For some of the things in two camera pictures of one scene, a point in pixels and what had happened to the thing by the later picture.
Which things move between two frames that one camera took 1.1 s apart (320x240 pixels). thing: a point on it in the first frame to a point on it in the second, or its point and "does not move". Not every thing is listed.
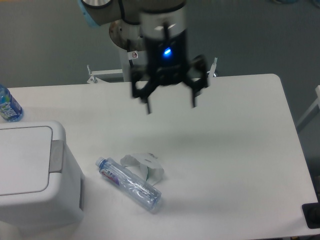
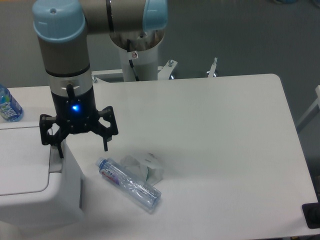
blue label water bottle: [10, 108] does not move
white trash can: [41, 182] does not move
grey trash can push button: [56, 156] does not move
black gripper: [168, 64] to [77, 114]
